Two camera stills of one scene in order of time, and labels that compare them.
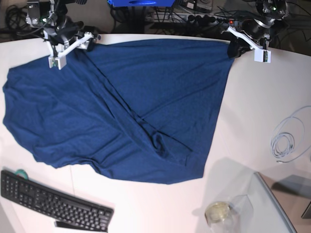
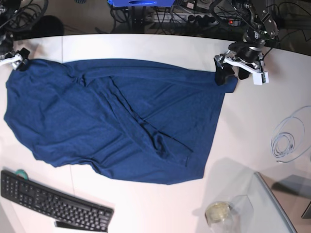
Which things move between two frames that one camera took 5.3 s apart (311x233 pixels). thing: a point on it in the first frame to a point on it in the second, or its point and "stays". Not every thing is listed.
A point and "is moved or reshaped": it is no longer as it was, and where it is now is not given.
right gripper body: [67, 27] to [25, 54]
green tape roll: [22, 173] stays
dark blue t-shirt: [142, 110] is moved or reshaped
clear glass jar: [221, 217] stays
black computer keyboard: [70, 211] stays
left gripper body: [255, 28] to [248, 50]
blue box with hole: [141, 3] stays
